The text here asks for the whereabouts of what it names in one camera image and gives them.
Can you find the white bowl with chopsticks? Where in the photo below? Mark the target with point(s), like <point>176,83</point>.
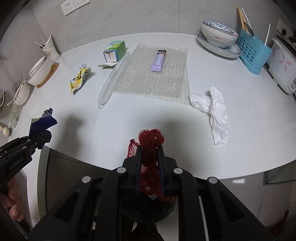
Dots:
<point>22,94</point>

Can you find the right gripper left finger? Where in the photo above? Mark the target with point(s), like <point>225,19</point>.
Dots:
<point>98,209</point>

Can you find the right wall socket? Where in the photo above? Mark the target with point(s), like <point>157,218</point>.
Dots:
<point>80,3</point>

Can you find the white paper towel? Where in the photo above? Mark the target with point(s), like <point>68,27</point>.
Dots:
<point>214,106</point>

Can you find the blue striped plate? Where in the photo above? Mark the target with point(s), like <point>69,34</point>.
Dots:
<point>232,52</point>

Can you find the white utensil cup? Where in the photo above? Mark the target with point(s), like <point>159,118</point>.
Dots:
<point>49,49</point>

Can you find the green glass lid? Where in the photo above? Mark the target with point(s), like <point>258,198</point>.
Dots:
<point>14,115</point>

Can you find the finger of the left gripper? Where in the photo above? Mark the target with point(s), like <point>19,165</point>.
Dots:
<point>38,139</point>

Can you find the green white small carton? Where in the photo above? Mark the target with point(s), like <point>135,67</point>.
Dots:
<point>115,51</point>

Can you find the blue snack bag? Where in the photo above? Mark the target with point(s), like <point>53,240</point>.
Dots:
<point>41,124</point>

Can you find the blue utensil holder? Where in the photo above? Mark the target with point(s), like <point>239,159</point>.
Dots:
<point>254,52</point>

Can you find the person left hand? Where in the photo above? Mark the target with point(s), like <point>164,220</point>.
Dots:
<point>13,200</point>

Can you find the purple snack stick wrapper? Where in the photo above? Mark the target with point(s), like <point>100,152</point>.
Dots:
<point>158,62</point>

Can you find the blue patterned bowl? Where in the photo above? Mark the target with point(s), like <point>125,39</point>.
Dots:
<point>218,34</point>

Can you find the red mesh net bag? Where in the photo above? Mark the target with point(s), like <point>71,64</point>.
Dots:
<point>150,184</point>

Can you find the wooden chopsticks in holder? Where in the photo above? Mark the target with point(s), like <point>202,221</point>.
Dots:
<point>242,18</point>

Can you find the stacked white bowls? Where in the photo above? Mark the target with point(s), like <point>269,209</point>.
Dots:
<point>40,71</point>

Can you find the wall socket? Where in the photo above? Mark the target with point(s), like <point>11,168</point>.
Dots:
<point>68,7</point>
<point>80,3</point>

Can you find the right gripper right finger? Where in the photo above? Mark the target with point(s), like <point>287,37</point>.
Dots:
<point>207,209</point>

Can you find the yellow snack wrapper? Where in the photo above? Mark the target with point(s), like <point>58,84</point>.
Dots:
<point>77,82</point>

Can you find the bubble wrap sheet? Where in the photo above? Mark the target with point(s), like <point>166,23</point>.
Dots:
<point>170,84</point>

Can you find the white rice cooker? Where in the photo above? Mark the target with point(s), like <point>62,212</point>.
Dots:
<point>281,65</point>

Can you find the round wooden trivet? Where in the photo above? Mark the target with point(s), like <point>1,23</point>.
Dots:
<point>53,70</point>

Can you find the left wall socket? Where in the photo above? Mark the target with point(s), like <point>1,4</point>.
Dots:
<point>68,7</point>

